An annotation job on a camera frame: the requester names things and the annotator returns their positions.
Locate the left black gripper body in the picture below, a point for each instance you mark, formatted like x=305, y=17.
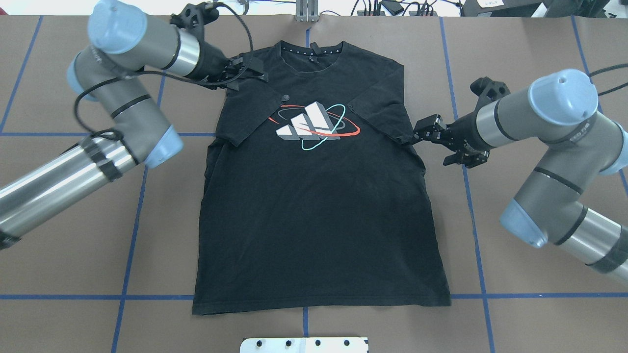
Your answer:
x=212, y=63

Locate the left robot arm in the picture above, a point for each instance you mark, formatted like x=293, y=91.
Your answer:
x=125, y=127

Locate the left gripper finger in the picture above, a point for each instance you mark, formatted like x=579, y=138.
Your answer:
x=245, y=61
x=235, y=83

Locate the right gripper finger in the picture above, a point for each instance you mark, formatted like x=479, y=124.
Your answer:
x=428, y=129
x=467, y=160

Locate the aluminium frame post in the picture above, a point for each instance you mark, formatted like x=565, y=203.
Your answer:
x=307, y=11

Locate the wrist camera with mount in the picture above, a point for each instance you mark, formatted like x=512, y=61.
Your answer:
x=195, y=15
x=488, y=90

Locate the black printed t-shirt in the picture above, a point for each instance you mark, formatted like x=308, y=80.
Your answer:
x=314, y=194

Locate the white camera mast with base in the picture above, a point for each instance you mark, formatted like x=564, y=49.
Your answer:
x=305, y=345

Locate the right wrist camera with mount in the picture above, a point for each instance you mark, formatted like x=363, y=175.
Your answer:
x=488, y=90

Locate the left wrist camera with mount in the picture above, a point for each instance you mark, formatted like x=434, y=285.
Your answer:
x=195, y=15

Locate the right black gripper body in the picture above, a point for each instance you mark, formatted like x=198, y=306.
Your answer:
x=465, y=132

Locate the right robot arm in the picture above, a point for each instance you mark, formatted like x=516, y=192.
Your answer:
x=561, y=110

